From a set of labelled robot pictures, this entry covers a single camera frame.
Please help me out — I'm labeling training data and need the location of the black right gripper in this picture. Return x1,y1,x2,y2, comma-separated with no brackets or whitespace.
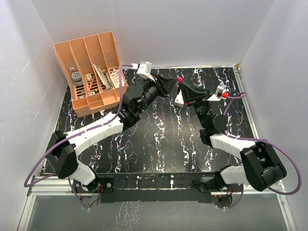
180,81,213,128

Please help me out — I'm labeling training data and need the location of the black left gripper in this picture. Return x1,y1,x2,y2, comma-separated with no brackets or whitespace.
137,73,178,114

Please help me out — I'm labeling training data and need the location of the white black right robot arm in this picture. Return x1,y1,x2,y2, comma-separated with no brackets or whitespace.
183,90,287,192

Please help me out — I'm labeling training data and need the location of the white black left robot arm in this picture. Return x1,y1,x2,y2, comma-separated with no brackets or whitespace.
46,74,183,193

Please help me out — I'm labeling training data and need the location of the small white red box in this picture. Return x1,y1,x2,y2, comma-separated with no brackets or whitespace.
174,89,184,108

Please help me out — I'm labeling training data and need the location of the white labelled packet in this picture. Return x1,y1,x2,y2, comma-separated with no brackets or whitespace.
110,68,120,88

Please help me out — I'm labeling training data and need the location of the white striped card packet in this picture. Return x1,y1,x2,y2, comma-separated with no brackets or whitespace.
92,64,109,89

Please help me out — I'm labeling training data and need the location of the small beige box in organizer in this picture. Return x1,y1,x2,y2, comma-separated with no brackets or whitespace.
86,73,95,82

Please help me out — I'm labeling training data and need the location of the orange plastic file organizer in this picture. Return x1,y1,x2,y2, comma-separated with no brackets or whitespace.
54,31,128,117

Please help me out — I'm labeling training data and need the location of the grey round tin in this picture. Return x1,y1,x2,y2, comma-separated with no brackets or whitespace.
71,71,83,86

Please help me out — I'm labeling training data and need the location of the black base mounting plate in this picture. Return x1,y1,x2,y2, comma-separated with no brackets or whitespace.
73,172,242,204

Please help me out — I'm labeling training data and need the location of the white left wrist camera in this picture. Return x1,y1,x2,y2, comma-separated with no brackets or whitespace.
132,62,155,82

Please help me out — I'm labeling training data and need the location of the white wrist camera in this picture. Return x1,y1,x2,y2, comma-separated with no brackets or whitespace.
207,84,229,102
132,62,155,82

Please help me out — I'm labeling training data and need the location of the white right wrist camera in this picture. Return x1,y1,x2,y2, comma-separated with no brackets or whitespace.
207,84,229,102

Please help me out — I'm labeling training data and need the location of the aluminium frame rail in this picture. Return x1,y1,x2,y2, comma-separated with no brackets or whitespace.
18,176,297,231

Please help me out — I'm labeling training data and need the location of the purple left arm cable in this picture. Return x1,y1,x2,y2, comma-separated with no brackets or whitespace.
23,63,135,210

